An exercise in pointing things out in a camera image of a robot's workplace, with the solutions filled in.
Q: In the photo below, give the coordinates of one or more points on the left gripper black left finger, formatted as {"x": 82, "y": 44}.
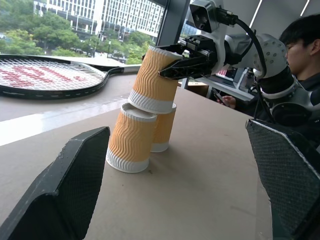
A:
{"x": 62, "y": 185}

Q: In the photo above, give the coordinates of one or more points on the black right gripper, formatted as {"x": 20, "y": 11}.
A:
{"x": 202, "y": 46}

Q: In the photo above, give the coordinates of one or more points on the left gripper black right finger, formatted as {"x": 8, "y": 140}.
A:
{"x": 287, "y": 175}

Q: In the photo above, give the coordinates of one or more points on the orange ripple paper cup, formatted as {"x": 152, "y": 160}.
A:
{"x": 152, "y": 82}
{"x": 163, "y": 130}
{"x": 130, "y": 140}

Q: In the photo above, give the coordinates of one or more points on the bystander bare hand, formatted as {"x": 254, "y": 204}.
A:
{"x": 229, "y": 101}

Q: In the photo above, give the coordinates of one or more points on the brown cardboard box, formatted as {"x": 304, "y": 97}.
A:
{"x": 197, "y": 87}

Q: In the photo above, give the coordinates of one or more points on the dark grey window pillar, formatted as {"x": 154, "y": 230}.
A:
{"x": 172, "y": 20}

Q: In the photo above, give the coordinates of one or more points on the white background desk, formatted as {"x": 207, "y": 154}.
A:
{"x": 220, "y": 86}

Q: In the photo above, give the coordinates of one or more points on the black smartphone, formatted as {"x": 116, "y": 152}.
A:
{"x": 218, "y": 96}

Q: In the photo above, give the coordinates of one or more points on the black tennis racket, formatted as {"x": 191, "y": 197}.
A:
{"x": 112, "y": 70}

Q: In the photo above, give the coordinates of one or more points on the white office building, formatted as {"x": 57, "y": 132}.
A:
{"x": 120, "y": 12}

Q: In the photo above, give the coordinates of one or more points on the dark-haired person in black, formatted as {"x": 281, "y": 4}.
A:
{"x": 307, "y": 45}

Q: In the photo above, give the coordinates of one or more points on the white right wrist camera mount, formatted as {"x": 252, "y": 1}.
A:
{"x": 201, "y": 15}

